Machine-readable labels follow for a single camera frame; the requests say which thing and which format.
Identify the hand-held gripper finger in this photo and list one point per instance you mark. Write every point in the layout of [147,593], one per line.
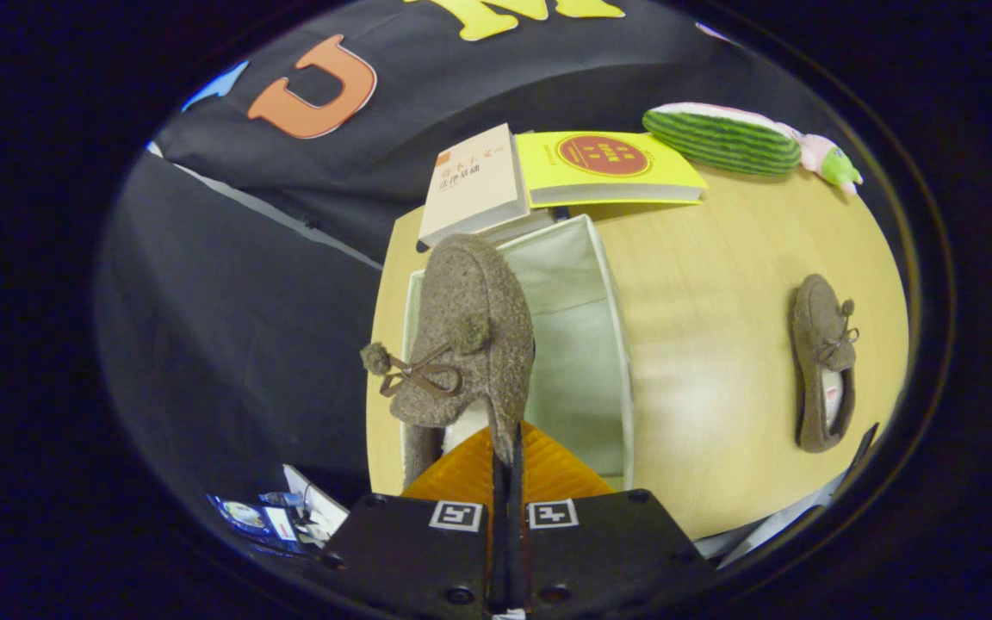
[519,551]
[499,551]

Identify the white fabric storage box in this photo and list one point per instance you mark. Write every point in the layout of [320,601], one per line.
[578,362]

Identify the brown fuzzy shoe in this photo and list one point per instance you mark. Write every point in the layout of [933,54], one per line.
[823,344]
[470,301]

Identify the pile of printed packets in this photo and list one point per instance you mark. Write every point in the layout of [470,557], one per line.
[276,517]

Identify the grey book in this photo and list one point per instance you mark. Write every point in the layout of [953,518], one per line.
[530,222]

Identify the black backdrop cloth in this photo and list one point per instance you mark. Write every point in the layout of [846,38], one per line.
[229,327]

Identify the beige book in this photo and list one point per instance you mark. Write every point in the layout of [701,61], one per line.
[470,185]

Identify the yellow book with red circle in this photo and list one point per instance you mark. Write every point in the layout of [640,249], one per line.
[608,168]

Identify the watermelon slice plush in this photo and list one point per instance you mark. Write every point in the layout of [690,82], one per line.
[720,142]

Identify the pink and green plush toy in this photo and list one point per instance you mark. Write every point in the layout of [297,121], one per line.
[832,159]

